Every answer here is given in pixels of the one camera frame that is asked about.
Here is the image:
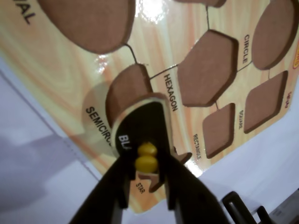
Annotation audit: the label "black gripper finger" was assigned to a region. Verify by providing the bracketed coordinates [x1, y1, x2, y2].
[155, 144, 232, 224]
[70, 148, 137, 224]

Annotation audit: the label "black semicircle piece yellow pin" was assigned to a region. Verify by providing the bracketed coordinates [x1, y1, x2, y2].
[109, 92, 175, 175]

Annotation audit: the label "wooden shape puzzle board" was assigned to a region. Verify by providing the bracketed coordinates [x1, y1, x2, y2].
[0, 0, 299, 214]

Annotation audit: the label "black stand frame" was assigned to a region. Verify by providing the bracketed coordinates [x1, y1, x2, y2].
[221, 190, 266, 224]

